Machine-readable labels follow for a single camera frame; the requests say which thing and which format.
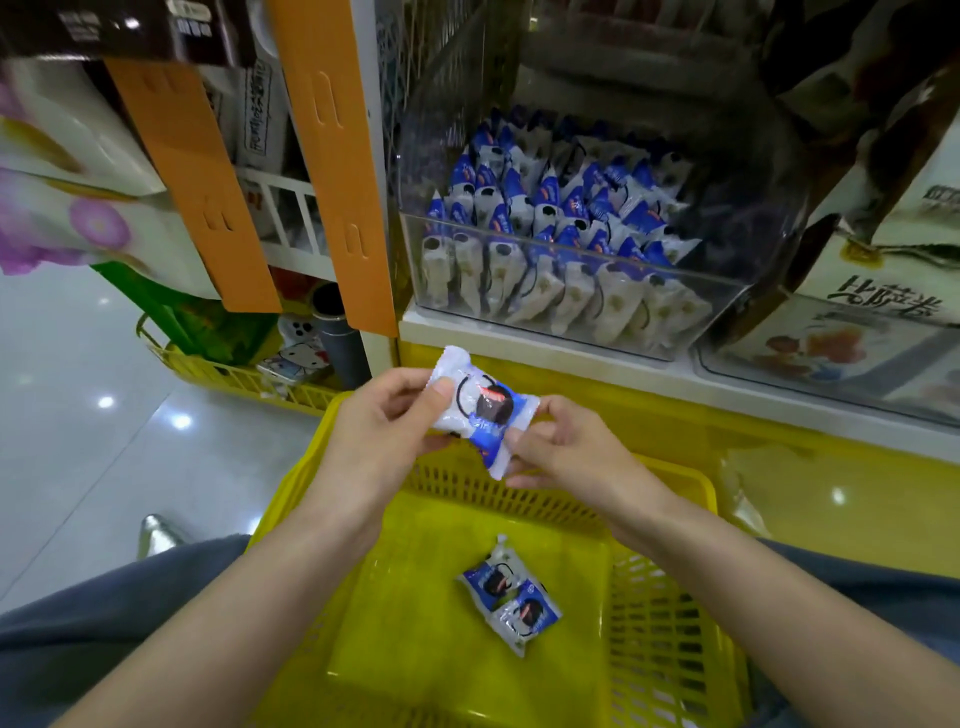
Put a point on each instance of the person's right hand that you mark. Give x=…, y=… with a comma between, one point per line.
x=585, y=457

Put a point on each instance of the person's left hand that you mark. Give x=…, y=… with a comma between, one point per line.
x=367, y=442

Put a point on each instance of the person's right thumb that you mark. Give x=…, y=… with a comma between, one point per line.
x=529, y=441

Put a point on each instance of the person's left thumb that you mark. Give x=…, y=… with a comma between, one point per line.
x=433, y=403

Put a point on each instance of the blue white snack packet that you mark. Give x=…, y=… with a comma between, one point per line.
x=484, y=409
x=529, y=615
x=491, y=577

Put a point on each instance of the person's right forearm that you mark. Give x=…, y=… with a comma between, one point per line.
x=780, y=615

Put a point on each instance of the person's left forearm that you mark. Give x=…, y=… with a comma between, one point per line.
x=247, y=607

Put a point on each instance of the grey cylinder bottle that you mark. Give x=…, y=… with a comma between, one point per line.
x=339, y=337

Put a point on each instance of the white cartoon cat item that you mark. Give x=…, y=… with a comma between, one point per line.
x=300, y=349

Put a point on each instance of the rows of blue white packets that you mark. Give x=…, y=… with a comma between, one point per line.
x=555, y=247

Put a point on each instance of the yellow plastic shopping basket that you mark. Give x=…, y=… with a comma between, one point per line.
x=420, y=622

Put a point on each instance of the green bag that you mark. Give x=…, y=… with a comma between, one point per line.
x=195, y=319

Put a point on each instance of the orange shelf upright strip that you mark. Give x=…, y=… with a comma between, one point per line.
x=337, y=150
x=199, y=187

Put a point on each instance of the yellow white shop shelf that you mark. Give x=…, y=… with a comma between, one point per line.
x=825, y=480

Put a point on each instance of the clear plastic display bin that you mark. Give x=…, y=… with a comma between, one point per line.
x=750, y=187
x=825, y=382

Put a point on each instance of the person's silver shoe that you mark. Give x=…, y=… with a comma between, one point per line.
x=159, y=534

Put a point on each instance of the white pictured food box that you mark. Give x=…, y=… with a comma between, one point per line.
x=840, y=349

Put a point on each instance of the white printed package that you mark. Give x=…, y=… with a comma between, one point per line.
x=259, y=112

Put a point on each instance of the white box with black script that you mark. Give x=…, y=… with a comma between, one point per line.
x=885, y=289

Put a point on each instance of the person's grey trousers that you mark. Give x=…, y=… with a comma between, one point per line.
x=90, y=622

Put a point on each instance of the floral print package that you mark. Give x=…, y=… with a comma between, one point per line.
x=82, y=195

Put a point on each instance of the brown white carton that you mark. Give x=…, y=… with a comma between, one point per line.
x=862, y=97

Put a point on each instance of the dark brown box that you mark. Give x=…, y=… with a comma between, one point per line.
x=112, y=26

